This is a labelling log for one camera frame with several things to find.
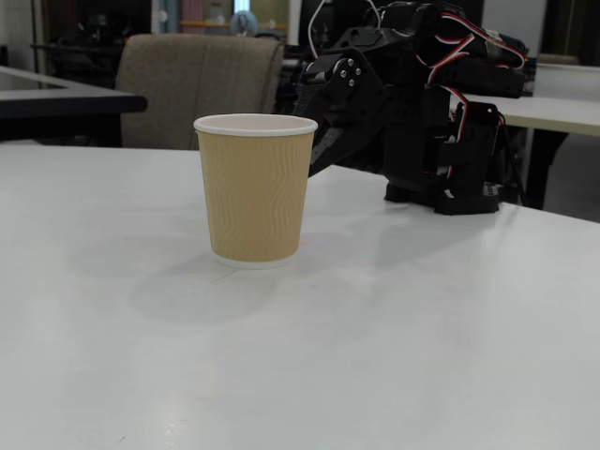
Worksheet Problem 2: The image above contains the black power cable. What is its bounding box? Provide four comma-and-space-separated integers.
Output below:
499, 124, 529, 207

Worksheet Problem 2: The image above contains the large beige fabric chair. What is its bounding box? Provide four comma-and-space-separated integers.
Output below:
114, 33, 286, 151

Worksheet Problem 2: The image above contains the white cable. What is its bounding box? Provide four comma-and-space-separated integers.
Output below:
307, 0, 382, 60

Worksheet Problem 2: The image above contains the white desk partition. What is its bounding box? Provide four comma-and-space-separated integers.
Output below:
533, 63, 600, 99

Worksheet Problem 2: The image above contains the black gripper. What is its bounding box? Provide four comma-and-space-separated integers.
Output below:
293, 26, 427, 179

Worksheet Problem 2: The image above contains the black equipment bench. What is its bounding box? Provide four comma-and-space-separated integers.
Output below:
31, 40, 130, 90

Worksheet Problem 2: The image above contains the small beige chair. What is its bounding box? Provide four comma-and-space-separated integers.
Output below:
536, 53, 580, 67

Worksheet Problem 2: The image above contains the blue round fan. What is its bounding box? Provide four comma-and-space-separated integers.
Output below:
228, 11, 259, 38

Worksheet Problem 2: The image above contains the tan ripple paper cup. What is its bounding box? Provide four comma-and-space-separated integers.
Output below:
193, 112, 319, 270

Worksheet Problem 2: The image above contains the upper arm servo cable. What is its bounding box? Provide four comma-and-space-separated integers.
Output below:
414, 11, 527, 91

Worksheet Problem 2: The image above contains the white table with black legs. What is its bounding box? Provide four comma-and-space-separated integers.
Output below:
449, 93, 600, 210

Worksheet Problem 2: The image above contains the dark-edged grey table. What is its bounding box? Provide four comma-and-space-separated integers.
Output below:
0, 65, 149, 142

